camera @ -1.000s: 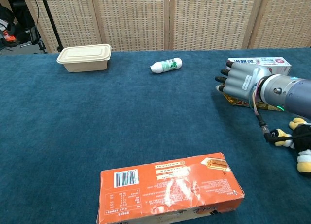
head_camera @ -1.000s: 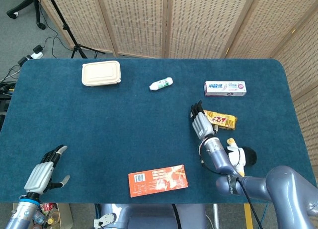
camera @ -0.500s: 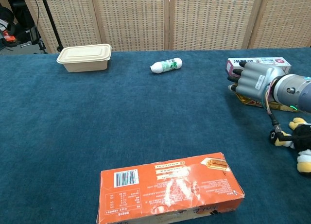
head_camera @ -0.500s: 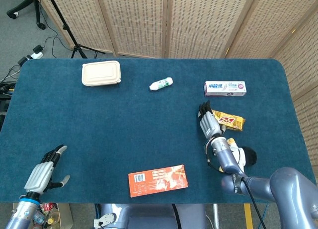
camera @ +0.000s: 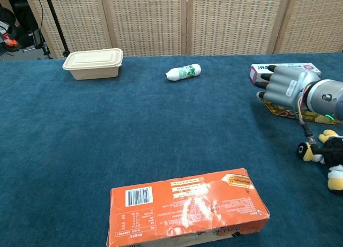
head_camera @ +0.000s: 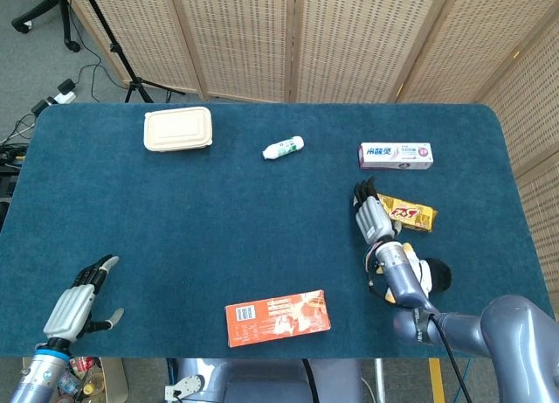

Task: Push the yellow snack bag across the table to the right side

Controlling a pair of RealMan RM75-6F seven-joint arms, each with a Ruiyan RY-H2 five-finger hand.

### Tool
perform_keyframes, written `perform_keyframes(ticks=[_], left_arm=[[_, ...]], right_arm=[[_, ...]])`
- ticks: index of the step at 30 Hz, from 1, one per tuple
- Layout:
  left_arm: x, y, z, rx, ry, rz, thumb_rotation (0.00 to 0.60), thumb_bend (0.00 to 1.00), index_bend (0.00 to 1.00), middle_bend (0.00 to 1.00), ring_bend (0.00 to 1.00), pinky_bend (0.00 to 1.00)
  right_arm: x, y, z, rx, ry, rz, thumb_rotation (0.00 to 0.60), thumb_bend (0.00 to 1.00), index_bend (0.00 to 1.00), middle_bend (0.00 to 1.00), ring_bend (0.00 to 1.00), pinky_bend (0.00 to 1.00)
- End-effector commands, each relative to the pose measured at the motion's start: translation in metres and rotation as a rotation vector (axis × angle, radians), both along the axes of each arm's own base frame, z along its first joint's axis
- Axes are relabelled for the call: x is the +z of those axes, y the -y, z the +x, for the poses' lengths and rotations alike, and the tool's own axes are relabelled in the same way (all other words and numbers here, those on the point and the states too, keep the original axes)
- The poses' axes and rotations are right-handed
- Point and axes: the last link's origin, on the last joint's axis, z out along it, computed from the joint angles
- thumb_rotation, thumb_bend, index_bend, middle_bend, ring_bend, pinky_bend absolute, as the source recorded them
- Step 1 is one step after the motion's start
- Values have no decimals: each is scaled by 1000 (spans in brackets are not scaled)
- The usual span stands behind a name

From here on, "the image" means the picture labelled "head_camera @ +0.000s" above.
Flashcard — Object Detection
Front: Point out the white toothpaste box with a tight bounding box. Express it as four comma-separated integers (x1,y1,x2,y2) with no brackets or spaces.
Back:
358,142,434,171

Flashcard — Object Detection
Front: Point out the cardboard waste box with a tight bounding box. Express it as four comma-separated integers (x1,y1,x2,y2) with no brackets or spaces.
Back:
24,356,130,403

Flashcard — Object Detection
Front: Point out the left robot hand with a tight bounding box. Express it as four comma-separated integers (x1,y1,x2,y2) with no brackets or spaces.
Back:
42,254,126,344

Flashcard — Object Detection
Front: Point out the metal table leg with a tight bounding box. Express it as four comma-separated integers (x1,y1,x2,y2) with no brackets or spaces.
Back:
374,358,388,403

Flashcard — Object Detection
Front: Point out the black equipment case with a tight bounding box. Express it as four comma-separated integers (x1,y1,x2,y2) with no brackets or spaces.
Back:
0,162,21,232

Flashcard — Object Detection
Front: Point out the beige lidded lunch box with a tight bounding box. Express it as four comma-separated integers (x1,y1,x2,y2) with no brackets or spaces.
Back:
142,106,214,153

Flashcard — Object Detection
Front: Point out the clear plastic bottle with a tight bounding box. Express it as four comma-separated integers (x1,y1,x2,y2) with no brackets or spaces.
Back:
59,370,82,395

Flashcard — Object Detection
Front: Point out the grey robot torso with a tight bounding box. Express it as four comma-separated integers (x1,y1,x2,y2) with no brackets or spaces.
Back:
164,358,363,403

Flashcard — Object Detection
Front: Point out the black cable bundle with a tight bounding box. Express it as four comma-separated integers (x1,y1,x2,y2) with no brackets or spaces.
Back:
0,113,37,164

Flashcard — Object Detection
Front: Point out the black office chair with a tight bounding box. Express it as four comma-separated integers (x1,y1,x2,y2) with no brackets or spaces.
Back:
11,0,82,53

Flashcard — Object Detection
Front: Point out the orange cardboard box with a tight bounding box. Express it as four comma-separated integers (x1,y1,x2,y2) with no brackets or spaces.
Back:
224,289,333,349

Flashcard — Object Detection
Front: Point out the penguin plush toy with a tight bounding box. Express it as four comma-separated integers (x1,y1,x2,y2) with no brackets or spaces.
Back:
376,241,453,306

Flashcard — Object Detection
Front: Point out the blue table cloth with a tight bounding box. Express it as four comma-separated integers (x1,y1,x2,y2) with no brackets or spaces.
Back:
0,101,558,360

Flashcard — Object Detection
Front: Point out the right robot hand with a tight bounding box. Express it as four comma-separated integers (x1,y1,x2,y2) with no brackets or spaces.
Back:
351,177,403,246

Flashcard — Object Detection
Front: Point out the black tripod stand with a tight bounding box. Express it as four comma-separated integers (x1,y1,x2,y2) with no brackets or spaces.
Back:
78,0,186,104

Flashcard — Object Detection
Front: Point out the yellow snack pack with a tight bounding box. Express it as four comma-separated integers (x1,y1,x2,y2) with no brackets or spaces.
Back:
376,193,438,233

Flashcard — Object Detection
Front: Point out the white power strip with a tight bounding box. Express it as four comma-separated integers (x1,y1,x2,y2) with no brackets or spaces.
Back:
43,91,77,107

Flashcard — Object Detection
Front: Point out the small white bottle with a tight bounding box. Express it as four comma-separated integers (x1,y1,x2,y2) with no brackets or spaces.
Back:
261,135,306,162

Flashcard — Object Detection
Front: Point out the yellow cap bottle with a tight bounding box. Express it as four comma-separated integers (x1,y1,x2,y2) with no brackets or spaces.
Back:
80,374,108,400

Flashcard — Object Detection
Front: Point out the red drink can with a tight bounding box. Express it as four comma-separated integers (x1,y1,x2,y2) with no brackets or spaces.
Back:
72,356,97,376

